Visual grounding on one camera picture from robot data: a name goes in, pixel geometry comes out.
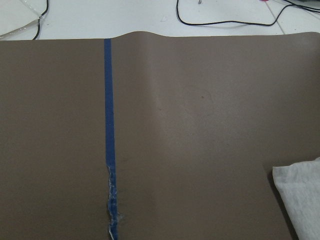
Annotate grey cartoon print t-shirt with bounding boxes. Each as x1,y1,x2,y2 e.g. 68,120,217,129
272,158,320,240

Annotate blue tape grid lines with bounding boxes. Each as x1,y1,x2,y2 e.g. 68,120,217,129
103,39,119,240

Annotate clear plastic bag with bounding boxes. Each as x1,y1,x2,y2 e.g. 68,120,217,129
0,0,50,40

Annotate black cable on table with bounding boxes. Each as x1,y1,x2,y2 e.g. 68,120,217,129
175,0,320,27

